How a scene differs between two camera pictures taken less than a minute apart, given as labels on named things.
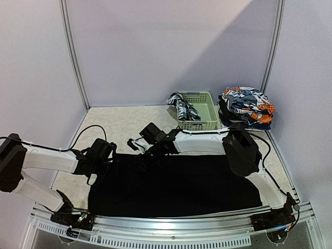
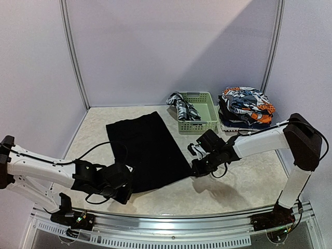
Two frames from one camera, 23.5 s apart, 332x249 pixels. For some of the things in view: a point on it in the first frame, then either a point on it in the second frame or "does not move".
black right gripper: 141,161 to 198,167
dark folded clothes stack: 230,119 does not move
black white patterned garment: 185,110 does not move
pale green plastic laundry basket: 203,102 does not move
